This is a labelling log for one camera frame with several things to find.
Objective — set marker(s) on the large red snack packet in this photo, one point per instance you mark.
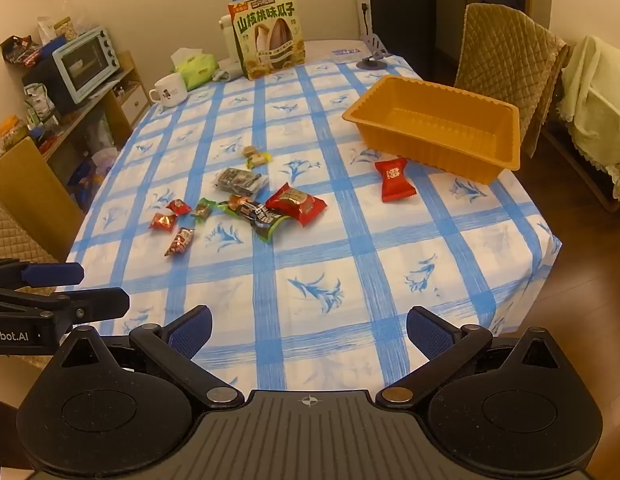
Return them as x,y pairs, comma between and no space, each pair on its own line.
295,205

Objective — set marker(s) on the blue toaster oven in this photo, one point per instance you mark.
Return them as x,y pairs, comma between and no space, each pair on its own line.
85,62

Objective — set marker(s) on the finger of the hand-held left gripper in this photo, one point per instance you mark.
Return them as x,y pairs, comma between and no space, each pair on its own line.
50,273
97,301

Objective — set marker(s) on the small red candy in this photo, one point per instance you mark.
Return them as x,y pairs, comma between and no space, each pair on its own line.
162,221
179,206

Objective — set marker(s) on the yellow-green candy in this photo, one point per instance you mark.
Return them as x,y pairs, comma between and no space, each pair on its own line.
257,160

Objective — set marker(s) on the wooden shelf cabinet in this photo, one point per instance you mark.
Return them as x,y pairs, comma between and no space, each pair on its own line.
90,120

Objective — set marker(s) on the orange snack jar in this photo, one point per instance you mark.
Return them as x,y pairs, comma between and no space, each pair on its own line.
11,135

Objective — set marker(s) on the sunflower seed box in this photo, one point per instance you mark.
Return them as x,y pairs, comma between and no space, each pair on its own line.
270,35

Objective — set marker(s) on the wooden chair with quilted cushion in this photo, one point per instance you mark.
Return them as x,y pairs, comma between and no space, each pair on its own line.
25,200

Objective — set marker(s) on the sofa with pale green cover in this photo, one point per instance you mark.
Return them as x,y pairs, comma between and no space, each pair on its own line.
595,110

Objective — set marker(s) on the grey crumpled wrapper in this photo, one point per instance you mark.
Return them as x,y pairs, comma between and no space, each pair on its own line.
222,72

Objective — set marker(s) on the green tissue pack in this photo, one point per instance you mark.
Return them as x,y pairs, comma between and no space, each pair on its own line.
197,67

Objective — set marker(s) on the orange plastic tray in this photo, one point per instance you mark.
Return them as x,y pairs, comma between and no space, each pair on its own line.
430,125

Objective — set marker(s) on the beige candy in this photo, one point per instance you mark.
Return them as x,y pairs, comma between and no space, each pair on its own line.
250,151

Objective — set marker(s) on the dark red snack bag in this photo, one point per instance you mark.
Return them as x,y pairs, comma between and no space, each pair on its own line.
17,50

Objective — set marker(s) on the blue checked tablecloth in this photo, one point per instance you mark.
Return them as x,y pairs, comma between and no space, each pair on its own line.
365,270

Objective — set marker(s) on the red packet with white label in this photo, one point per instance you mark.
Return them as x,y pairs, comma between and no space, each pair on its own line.
397,177

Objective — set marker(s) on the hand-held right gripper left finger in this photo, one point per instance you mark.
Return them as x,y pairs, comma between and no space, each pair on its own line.
190,332

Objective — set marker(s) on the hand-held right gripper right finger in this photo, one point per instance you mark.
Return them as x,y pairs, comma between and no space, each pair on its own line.
427,332

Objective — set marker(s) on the orange-green snack packet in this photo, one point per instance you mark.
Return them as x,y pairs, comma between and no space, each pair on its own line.
257,215

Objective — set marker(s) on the grey snack packet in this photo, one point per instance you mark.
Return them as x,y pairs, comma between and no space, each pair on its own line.
237,181

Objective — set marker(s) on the white mug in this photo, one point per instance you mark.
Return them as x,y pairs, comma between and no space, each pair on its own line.
170,91

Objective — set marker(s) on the white thermos bottle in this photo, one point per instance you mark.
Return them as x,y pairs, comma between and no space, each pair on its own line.
227,40

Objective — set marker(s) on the chair with quilted cover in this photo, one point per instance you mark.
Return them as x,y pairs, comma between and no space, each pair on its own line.
510,70

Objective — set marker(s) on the brown-red striped candy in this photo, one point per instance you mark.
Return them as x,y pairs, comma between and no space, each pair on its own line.
180,241

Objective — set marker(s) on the green candy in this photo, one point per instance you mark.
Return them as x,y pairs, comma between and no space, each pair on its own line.
204,208

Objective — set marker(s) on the white green snack bag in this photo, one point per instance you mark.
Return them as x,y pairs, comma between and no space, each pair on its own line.
40,102

